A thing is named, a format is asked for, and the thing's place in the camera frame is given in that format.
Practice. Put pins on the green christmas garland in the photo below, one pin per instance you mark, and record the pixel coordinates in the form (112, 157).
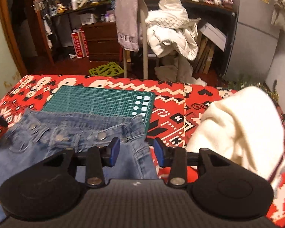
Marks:
(273, 92)

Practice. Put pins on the white crumpled paper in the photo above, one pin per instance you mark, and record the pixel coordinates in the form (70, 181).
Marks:
(72, 56)

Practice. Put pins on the green cutting mat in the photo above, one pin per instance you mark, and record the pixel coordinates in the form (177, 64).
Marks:
(97, 99)

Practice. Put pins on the dark wooden desk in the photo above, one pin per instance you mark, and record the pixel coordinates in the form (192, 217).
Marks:
(229, 52)

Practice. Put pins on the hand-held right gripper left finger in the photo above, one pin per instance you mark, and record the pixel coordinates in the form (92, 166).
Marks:
(114, 152)

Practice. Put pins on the grey refrigerator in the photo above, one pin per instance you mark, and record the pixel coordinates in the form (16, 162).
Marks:
(251, 28)

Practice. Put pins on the red printed box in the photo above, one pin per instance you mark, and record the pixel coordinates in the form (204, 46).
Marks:
(85, 42)
(77, 45)

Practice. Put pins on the white open box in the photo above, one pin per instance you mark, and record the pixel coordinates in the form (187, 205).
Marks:
(213, 35)

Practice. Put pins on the white lotion bottle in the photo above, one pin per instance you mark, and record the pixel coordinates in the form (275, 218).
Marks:
(74, 3)

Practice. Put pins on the cream sweater with maroon stripes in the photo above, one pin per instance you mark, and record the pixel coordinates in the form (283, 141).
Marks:
(239, 128)

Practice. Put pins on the brown wooden drawer cabinet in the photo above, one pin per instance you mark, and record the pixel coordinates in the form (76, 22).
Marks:
(102, 47)

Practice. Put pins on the blue denim shorts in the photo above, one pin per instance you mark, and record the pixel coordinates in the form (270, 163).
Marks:
(26, 154)

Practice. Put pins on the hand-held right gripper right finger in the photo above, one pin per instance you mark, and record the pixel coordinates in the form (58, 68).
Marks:
(158, 153)

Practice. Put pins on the red patterned blanket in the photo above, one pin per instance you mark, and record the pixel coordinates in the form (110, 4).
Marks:
(175, 92)

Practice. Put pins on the beige crumpled cloth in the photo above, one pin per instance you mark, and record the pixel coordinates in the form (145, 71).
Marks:
(173, 72)

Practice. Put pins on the wooden door frame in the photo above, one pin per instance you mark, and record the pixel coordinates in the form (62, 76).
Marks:
(16, 54)

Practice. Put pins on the pink grey towel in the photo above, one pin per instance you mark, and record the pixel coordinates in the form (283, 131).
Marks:
(127, 23)

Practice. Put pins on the white clothes pile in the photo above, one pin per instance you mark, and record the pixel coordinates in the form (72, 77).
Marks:
(171, 28)

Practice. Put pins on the flat cardboard boxes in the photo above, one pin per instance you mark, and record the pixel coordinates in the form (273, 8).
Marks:
(205, 57)

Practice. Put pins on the beige wooden chair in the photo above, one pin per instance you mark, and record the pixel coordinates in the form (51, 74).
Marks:
(144, 52)

